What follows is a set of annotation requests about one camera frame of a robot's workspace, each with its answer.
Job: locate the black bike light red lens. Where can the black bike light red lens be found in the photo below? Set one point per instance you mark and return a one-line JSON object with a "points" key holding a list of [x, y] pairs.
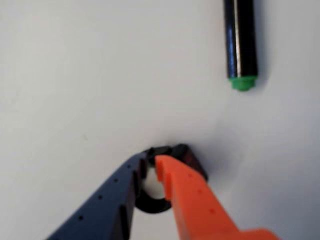
{"points": [[193, 160]]}

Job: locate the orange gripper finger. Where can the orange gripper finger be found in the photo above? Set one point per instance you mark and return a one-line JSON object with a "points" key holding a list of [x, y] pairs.
{"points": [[197, 205]]}

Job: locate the black marker green cap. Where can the black marker green cap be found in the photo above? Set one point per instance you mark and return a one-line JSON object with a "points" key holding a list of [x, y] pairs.
{"points": [[240, 37]]}

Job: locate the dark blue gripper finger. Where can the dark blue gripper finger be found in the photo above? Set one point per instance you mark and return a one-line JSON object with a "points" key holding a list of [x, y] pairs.
{"points": [[105, 212]]}

